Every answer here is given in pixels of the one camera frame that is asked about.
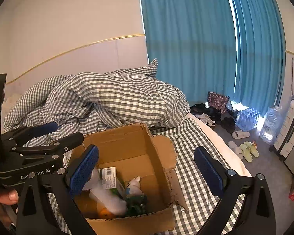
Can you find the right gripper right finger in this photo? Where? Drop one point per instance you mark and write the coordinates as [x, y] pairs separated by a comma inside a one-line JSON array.
[[257, 214]]

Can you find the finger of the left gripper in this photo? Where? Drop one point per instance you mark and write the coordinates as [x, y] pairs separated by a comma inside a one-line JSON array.
[[62, 145], [26, 133]]

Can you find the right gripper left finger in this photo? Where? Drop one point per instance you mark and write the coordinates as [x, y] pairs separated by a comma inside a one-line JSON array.
[[35, 214]]

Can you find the green snack wrapper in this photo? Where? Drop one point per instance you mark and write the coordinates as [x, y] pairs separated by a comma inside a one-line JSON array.
[[136, 205]]

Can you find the person's left hand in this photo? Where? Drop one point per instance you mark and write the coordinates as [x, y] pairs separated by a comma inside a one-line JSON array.
[[7, 198]]

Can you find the white plastic bottle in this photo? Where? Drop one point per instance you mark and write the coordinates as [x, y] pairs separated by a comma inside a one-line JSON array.
[[112, 202]]

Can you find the small green white carton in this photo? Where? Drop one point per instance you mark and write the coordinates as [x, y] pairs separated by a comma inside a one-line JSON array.
[[109, 181]]

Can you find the gingham checked duvet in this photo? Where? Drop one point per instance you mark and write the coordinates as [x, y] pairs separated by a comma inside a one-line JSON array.
[[91, 102]]

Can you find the orange fruit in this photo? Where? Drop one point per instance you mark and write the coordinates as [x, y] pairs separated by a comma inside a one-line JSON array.
[[105, 214]]

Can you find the green slipper left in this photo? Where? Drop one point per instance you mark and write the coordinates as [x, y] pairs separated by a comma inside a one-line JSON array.
[[246, 152]]

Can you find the green slipper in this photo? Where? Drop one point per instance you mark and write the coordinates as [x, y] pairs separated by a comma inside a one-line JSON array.
[[253, 148], [246, 152]]

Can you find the green slipper right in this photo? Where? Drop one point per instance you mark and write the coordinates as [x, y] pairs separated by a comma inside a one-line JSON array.
[[253, 148]]

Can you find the white slipper near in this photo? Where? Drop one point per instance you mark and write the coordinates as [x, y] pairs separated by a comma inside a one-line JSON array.
[[236, 149]]

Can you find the white slipper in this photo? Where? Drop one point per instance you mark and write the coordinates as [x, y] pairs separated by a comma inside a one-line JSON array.
[[239, 134], [236, 149]]

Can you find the white rabbit toy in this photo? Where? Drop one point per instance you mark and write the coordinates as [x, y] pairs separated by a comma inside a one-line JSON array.
[[133, 187]]

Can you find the gingham checked bed sheet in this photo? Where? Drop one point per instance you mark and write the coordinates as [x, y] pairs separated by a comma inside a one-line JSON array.
[[200, 202]]

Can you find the brown cardboard box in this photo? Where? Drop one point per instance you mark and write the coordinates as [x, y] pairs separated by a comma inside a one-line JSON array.
[[134, 151]]

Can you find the white slipper far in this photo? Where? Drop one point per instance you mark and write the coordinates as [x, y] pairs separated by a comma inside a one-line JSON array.
[[239, 134]]

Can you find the white suitcase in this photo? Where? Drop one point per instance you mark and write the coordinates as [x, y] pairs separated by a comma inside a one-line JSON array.
[[284, 142]]

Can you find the pack of water bottles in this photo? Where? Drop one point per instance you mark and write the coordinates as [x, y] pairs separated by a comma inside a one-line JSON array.
[[247, 119]]

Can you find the large water jug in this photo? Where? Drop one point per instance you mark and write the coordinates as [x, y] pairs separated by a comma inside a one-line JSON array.
[[272, 122]]

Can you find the floral patterned bag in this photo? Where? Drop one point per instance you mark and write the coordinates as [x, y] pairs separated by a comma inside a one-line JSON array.
[[218, 101]]

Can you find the teal curtain right panel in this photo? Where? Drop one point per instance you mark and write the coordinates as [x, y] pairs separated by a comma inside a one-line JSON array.
[[260, 54]]

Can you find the teal curtain panel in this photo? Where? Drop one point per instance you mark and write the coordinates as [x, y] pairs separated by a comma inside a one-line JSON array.
[[260, 54], [194, 43]]

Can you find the teal curtain left panel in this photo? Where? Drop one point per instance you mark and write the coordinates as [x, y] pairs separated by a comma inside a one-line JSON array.
[[194, 43]]

